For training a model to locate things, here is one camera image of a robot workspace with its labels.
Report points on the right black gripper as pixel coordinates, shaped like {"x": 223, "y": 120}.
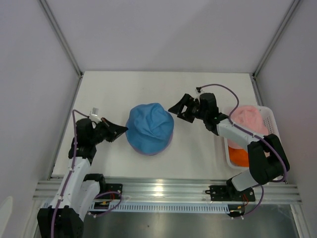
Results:
{"x": 178, "y": 107}

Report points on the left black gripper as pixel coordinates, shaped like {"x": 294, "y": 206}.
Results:
{"x": 114, "y": 131}

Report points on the blue bucket hat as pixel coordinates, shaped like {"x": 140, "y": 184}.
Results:
{"x": 149, "y": 127}

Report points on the purple bucket hat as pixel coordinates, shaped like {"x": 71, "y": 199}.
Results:
{"x": 152, "y": 154}

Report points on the pink bucket hat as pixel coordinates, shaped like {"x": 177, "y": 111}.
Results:
{"x": 250, "y": 117}

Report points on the orange bucket hat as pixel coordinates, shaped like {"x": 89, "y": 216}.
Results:
{"x": 238, "y": 157}

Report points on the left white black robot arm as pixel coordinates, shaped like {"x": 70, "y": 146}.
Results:
{"x": 64, "y": 216}

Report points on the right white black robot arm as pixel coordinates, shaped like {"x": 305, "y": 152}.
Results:
{"x": 266, "y": 156}

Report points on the white plastic basket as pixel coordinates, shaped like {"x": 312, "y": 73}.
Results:
{"x": 270, "y": 124}

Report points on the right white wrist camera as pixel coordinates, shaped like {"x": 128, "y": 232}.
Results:
{"x": 198, "y": 91}

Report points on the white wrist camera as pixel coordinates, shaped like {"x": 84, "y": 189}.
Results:
{"x": 93, "y": 116}
{"x": 198, "y": 91}

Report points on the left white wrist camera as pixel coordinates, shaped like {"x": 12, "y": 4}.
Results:
{"x": 93, "y": 116}

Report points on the aluminium mounting rail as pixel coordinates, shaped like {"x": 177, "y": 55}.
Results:
{"x": 193, "y": 190}

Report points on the white slotted cable duct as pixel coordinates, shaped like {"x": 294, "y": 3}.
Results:
{"x": 99, "y": 207}

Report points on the left aluminium frame post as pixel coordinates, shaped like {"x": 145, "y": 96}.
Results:
{"x": 60, "y": 35}

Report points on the aluminium frame post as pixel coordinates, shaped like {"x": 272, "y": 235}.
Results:
{"x": 60, "y": 35}
{"x": 287, "y": 18}

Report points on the right aluminium frame post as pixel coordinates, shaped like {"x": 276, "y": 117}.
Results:
{"x": 287, "y": 18}

